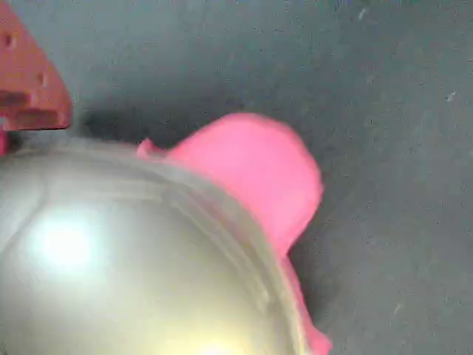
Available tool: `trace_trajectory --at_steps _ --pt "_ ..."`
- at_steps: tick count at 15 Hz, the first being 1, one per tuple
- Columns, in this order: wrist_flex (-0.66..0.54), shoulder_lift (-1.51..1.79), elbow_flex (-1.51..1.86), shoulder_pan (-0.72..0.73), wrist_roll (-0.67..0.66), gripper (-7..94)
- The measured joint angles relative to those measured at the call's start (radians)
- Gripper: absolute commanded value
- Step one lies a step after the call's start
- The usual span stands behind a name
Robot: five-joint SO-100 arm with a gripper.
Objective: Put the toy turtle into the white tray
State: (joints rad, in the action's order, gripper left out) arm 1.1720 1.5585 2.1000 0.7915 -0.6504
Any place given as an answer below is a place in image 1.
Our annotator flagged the pink turtle toy silver shell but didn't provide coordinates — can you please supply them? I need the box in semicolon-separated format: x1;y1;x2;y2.
0;112;333;355

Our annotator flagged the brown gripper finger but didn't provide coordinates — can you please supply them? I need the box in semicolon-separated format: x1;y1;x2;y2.
0;0;74;132

